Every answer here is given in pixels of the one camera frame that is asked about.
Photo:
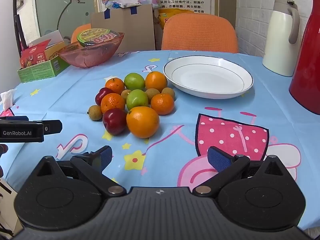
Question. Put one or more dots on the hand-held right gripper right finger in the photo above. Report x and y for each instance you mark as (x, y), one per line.
(218, 158)

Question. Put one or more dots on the brown longan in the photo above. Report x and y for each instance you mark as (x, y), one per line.
(152, 93)
(95, 113)
(125, 94)
(168, 93)

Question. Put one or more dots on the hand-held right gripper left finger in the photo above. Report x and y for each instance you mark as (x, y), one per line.
(106, 156)

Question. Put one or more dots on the black metal stand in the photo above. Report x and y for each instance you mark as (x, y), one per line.
(18, 30)

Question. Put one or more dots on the small red plum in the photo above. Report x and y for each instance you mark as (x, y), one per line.
(102, 95)

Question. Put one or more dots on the red thermos jug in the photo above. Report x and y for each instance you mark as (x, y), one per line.
(307, 75)

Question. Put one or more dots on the brown cardboard box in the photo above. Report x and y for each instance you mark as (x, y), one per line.
(135, 27)

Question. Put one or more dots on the pink plastic bowl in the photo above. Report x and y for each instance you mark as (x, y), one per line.
(87, 56)

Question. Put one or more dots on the green jujube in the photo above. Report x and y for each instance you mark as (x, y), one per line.
(134, 80)

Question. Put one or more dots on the tangerine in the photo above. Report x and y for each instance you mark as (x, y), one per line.
(162, 104)
(114, 86)
(112, 103)

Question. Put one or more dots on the blue cartoon printed tablecloth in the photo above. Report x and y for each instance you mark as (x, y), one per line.
(75, 92)

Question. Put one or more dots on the white plate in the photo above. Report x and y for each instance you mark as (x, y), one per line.
(207, 77)

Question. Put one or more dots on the green cardboard box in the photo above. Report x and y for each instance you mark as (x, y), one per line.
(40, 71)

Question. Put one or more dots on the green mango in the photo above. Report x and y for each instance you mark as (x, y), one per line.
(137, 100)

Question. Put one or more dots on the large orange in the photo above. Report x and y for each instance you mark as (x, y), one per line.
(142, 122)

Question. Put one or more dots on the white tissue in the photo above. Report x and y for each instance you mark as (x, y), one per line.
(7, 98)

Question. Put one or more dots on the red snack packet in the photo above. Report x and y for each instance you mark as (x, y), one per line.
(32, 55)

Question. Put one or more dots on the large red plum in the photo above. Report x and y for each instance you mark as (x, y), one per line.
(114, 121)

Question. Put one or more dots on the yellow plastic bag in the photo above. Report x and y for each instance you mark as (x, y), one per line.
(170, 16)

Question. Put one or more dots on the frosted glass panel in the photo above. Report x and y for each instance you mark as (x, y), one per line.
(55, 5)

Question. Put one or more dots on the beige board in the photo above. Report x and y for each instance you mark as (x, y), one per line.
(7, 205)

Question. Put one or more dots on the orange chair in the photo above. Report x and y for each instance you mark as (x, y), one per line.
(80, 32)
(200, 32)

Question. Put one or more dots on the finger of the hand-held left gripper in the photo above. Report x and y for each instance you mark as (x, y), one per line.
(52, 127)
(16, 118)

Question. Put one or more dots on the instant noodle cup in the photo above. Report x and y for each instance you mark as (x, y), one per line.
(97, 37)

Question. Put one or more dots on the white thermos jug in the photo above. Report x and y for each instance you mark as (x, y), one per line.
(276, 40)

